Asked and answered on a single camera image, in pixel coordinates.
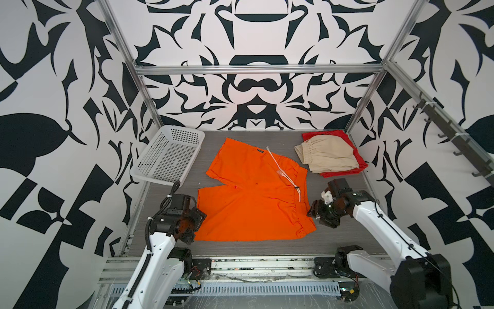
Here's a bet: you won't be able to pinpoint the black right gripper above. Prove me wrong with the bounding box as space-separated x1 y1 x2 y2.
305 198 347 226

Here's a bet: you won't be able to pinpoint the red shorts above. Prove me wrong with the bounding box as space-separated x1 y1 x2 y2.
302 130 368 178

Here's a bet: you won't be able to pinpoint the beige shorts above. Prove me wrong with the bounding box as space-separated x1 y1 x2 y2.
295 135 360 174

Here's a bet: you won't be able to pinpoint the orange shorts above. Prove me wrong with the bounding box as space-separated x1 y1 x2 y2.
195 139 316 242

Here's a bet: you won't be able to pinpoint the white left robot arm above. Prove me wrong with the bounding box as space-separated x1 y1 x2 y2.
112 194 207 308

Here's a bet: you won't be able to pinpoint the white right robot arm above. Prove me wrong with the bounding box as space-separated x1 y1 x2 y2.
307 178 456 308

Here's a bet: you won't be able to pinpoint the white plastic laundry basket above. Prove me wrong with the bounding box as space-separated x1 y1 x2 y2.
130 126 205 186

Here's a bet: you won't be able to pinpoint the black hook rack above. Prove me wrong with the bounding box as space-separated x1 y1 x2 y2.
412 92 493 186

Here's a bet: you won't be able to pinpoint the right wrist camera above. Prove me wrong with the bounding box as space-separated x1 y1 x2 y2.
321 191 334 205

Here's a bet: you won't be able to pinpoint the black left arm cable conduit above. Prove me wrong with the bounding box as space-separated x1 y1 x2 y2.
121 179 182 309

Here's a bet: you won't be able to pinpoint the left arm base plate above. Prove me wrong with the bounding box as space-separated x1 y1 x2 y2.
185 258 212 281

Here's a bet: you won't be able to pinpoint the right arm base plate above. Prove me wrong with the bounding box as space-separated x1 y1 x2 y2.
313 254 361 279

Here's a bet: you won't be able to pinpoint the white orange shorts drawstring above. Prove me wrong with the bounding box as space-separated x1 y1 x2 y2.
266 147 302 202

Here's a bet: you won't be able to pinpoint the white slotted cable duct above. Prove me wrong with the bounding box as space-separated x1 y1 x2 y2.
171 281 341 297

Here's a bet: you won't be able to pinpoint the aluminium mounting rail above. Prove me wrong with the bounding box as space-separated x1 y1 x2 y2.
99 255 318 284

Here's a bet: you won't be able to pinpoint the aluminium frame horizontal bar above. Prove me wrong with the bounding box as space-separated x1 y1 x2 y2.
135 64 380 75

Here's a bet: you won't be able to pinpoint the aluminium frame right side bar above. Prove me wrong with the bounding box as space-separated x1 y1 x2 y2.
384 61 493 185

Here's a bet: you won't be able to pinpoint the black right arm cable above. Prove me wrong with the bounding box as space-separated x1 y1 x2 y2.
372 200 462 309

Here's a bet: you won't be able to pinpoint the aluminium frame right post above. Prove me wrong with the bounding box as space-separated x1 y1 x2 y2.
344 0 428 135

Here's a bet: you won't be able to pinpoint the aluminium frame post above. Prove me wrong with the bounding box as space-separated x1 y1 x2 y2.
96 0 163 127
344 0 428 135

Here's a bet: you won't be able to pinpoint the aluminium frame left post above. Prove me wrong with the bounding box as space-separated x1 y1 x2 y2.
96 0 163 127

